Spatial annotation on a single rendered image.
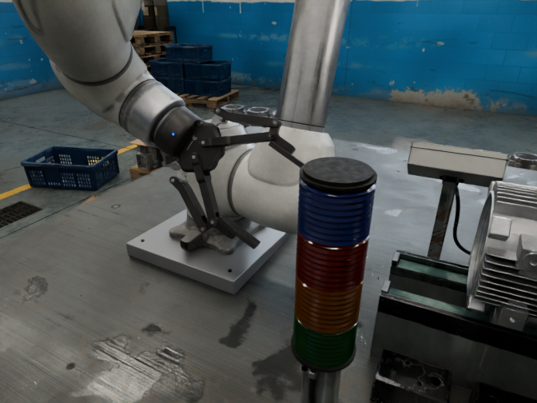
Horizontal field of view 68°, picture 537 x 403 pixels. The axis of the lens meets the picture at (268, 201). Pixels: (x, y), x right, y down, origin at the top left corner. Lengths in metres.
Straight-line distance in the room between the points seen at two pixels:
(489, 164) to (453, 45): 5.43
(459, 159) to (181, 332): 0.61
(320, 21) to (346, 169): 0.49
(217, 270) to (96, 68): 0.47
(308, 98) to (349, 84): 5.83
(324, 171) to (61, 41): 0.35
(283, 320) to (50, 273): 0.53
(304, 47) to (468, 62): 5.52
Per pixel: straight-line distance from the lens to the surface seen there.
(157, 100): 0.60
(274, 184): 0.74
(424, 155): 0.84
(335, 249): 0.31
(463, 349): 0.69
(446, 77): 6.28
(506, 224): 0.57
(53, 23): 0.51
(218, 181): 0.83
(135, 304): 0.85
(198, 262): 0.87
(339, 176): 0.30
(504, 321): 0.62
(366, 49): 6.45
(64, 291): 0.94
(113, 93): 0.61
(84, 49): 0.54
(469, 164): 0.84
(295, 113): 0.76
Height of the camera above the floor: 1.33
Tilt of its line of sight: 27 degrees down
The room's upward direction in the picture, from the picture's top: straight up
